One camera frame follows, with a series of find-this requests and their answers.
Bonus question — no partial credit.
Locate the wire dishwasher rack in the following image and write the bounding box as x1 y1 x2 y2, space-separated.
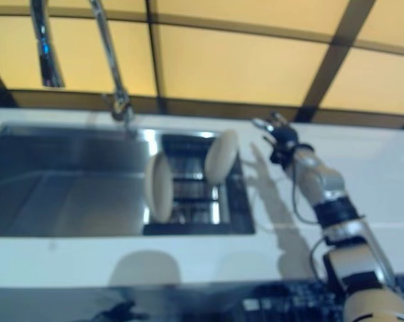
241 278 404 322

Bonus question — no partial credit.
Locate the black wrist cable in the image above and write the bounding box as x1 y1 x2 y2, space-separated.
290 160 327 281

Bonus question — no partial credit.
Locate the black steel dish rack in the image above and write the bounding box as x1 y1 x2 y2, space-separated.
143 132 256 235

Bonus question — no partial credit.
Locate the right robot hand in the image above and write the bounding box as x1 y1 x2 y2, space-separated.
252 112 300 152

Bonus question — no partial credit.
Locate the white round plate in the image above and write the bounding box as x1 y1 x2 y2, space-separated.
204 129 238 185
144 154 174 223

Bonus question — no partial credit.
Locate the chrome gooseneck faucet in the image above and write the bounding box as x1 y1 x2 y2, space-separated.
29 0 139 137

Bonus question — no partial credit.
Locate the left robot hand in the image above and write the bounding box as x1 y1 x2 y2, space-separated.
94 300 149 322

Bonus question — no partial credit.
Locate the stainless steel sink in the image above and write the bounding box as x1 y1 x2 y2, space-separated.
0 122 256 237

